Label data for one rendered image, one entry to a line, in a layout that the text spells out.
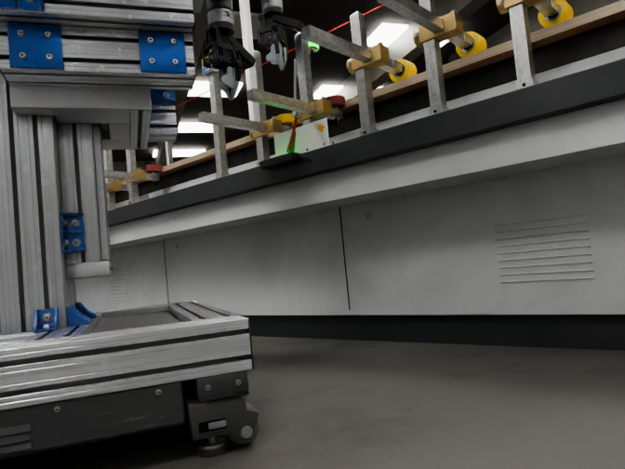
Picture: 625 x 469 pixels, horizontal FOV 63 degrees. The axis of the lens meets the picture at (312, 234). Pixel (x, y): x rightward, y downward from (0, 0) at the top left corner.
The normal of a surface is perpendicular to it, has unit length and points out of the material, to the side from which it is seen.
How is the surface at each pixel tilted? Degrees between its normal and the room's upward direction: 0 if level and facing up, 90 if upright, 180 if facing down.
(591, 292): 90
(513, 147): 90
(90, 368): 90
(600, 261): 90
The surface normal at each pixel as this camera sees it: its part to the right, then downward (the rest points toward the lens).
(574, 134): -0.67, 0.02
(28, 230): 0.33, -0.08
